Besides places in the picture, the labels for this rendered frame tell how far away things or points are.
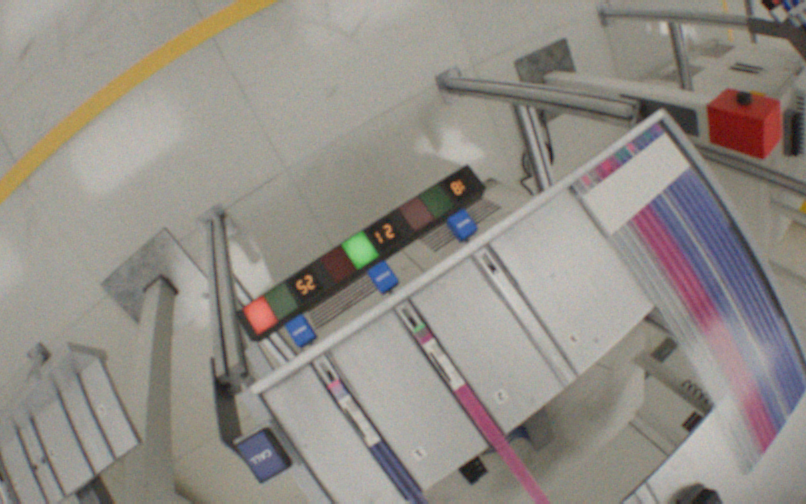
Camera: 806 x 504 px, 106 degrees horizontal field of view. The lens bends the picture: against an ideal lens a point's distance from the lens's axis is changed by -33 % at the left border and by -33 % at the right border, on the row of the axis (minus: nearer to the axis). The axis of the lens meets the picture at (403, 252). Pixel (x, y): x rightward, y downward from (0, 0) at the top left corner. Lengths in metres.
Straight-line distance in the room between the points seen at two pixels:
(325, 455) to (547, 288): 0.32
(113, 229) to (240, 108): 0.45
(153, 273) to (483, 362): 0.92
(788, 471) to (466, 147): 1.17
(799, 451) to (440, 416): 0.63
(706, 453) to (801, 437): 0.25
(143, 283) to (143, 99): 0.47
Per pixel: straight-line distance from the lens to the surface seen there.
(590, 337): 0.55
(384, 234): 0.53
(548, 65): 1.49
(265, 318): 0.53
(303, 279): 0.53
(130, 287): 1.25
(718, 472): 0.69
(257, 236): 1.20
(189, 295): 1.24
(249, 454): 0.49
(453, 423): 0.51
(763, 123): 1.00
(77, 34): 1.18
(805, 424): 0.85
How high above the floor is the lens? 1.12
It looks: 57 degrees down
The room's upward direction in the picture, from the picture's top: 132 degrees clockwise
